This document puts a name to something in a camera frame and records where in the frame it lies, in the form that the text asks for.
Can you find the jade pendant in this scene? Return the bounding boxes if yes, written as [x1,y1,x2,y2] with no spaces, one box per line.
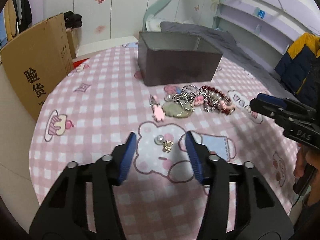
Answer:
[162,101,194,119]

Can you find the silver ball chain necklace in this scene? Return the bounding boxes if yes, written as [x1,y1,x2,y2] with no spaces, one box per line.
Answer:
[172,84,201,113]

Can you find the person's right hand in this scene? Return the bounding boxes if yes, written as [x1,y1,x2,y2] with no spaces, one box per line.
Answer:
[293,144,320,179]

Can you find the yellow navy jacket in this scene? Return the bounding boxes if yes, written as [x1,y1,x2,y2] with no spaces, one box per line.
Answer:
[275,33,319,108]

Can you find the pearl butterfly earring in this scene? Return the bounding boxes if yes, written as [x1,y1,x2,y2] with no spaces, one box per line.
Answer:
[155,135,174,153]

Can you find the pink checkered tablecloth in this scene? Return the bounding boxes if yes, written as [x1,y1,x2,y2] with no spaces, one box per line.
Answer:
[29,46,297,239]

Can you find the pearl drop earring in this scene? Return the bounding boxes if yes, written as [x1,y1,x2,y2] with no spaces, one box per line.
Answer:
[164,94,173,102]

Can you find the dark metal tin box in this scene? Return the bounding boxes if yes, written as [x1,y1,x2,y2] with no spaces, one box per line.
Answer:
[137,31,223,87]

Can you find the large brown cardboard box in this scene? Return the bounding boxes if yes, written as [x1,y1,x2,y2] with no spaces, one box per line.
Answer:
[1,14,73,120]

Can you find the black clothes pile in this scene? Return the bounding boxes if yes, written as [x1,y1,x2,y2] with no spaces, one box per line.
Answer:
[63,11,82,29]

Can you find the hanging clothes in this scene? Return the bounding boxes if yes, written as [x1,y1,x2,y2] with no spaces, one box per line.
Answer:
[1,0,32,48]

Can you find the pearl pink charm chain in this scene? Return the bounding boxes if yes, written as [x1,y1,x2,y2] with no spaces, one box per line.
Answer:
[194,89,233,113]

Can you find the pink charm keychain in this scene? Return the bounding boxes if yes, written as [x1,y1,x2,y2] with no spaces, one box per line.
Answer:
[149,95,165,122]

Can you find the dark red bead bracelet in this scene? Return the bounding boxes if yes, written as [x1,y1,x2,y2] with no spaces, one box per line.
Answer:
[198,84,237,116]

